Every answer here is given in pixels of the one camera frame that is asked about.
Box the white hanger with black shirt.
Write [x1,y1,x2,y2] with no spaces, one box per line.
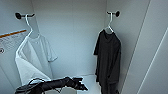
[99,12,117,35]

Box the white wardrobe door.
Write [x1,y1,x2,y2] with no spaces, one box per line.
[137,25,168,94]

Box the black t-shirt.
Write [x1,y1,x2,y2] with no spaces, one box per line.
[92,28,122,94]

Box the white wardrobe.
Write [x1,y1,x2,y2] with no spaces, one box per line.
[0,0,168,94]

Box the white t-shirt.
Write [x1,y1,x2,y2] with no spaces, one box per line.
[14,33,59,87]

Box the orange white warning label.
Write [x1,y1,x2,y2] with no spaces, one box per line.
[0,29,28,55]

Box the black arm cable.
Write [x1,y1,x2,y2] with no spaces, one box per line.
[27,76,52,88]

